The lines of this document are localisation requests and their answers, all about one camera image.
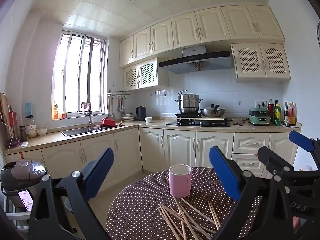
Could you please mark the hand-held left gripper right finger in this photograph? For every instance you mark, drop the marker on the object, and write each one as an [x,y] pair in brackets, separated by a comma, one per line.
[225,175]

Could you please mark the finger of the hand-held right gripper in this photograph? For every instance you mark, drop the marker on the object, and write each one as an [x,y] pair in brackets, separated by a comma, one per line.
[270,158]
[300,140]

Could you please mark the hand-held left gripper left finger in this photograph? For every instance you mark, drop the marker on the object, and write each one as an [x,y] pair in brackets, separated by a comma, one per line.
[100,172]

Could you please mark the pink cup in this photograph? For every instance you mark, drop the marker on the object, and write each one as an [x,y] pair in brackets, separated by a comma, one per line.
[180,182]

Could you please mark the pile of wooden chopsticks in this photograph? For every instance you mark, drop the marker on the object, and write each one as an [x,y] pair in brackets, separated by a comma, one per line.
[183,217]

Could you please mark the person's right hand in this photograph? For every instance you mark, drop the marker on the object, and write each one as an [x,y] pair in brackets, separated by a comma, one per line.
[295,222]

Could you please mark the red sauce bottle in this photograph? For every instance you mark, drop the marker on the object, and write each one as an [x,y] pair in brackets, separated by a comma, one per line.
[292,116]

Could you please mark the dark soy sauce bottle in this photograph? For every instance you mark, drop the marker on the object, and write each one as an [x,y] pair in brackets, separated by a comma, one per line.
[286,115]

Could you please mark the green bottle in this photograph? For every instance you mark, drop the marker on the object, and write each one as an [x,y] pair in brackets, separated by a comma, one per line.
[277,116]

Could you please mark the green electric cooker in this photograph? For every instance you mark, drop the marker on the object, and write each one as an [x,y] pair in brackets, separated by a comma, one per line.
[260,118]

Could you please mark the stainless steel sink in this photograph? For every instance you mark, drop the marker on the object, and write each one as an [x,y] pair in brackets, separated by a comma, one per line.
[77,131]

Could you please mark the clear plastic box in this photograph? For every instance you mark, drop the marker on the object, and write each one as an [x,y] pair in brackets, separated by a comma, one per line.
[237,121]

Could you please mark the red pot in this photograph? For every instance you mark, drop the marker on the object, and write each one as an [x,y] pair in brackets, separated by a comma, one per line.
[107,123]

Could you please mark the metal kitchen faucet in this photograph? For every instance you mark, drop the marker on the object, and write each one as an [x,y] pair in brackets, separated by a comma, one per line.
[90,120]

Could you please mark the cream base cabinets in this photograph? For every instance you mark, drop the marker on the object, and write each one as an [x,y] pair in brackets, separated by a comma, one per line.
[175,147]

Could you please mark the black glass gas cooktop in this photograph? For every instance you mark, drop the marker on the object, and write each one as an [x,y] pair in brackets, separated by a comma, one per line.
[200,123]

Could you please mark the hanging metal ladle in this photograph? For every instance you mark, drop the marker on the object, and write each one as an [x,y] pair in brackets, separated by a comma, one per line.
[111,115]

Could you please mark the stack of white bowls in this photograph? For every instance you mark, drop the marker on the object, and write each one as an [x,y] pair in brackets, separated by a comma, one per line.
[128,117]

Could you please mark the steel wok with lid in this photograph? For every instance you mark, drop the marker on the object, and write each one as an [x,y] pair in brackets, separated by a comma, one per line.
[212,112]

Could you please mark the hanging metal spatula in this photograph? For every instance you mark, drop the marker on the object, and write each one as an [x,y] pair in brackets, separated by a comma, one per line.
[120,107]

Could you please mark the black electric kettle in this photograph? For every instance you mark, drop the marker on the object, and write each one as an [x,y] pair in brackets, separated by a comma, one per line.
[141,115]

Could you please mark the white bowl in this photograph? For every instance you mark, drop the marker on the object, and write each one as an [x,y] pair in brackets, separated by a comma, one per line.
[41,132]

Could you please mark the small white cup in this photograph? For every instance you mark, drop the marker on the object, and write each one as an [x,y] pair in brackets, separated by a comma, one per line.
[148,120]

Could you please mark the orange bottle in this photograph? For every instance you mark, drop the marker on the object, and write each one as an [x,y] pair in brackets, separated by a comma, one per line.
[55,112]

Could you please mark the stainless steel steamer pot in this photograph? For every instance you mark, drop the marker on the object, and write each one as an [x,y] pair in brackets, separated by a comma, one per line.
[188,105]

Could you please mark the phone with pink screen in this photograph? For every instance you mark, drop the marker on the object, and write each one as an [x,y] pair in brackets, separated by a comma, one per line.
[25,200]

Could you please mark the dark rice cooker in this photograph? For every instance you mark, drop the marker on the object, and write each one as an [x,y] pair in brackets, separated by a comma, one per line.
[20,177]

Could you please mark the large glass jar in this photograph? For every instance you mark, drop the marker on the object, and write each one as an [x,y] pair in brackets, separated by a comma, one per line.
[31,130]

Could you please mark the small white object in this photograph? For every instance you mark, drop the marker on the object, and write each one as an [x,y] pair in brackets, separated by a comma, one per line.
[24,144]

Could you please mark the small dark glass jar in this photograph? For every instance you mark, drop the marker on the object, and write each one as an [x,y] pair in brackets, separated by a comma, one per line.
[23,133]

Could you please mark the purple cloth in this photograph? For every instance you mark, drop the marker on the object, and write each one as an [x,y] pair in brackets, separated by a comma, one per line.
[15,143]

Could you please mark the cream lattice door cabinet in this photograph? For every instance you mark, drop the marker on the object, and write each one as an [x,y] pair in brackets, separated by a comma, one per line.
[146,75]
[260,60]

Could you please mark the white storage cart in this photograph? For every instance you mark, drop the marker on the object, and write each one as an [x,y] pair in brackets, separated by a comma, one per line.
[15,216]

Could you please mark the barred kitchen window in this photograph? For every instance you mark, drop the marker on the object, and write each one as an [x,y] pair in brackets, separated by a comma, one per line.
[75,80]

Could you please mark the wooden cutting board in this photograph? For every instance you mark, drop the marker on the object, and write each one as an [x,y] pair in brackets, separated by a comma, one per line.
[5,115]

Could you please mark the black range hood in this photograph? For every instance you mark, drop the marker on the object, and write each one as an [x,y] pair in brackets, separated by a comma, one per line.
[195,60]

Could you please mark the double white wall socket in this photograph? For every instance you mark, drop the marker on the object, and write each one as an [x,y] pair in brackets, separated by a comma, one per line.
[260,103]

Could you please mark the metal utensil rail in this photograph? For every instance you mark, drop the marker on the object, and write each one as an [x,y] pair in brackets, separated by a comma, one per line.
[118,93]

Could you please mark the blue wall card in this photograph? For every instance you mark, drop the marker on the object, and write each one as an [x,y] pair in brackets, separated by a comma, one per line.
[28,108]

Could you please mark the cream upper wall cabinets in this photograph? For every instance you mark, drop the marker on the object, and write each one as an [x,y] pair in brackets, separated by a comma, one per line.
[187,30]

